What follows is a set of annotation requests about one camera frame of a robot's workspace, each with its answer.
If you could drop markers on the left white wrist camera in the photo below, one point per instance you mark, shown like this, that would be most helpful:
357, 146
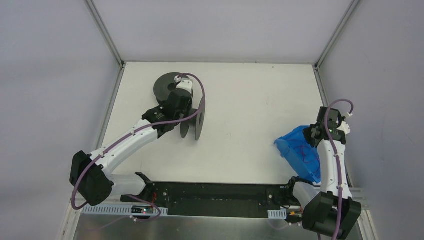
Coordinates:
185, 83

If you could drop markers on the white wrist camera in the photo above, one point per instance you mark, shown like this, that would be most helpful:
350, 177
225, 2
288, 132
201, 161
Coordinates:
185, 83
345, 127

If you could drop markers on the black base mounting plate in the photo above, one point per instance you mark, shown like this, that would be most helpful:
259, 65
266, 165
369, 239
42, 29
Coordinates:
219, 199

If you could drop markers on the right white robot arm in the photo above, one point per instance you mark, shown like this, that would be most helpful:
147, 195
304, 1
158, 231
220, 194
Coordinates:
331, 212

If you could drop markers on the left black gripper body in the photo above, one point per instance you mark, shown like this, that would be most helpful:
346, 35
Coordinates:
183, 112

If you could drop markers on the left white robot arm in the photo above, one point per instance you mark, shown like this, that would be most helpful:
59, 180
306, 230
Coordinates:
92, 173

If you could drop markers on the black spool lying flat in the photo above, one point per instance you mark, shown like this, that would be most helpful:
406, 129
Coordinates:
165, 88

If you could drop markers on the black cable spool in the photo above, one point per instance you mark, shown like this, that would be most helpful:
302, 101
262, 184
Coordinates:
197, 121

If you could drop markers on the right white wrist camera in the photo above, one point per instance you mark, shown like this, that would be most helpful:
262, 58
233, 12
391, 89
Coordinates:
345, 127

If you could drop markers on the blue plastic bin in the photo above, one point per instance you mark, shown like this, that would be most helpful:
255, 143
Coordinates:
303, 158

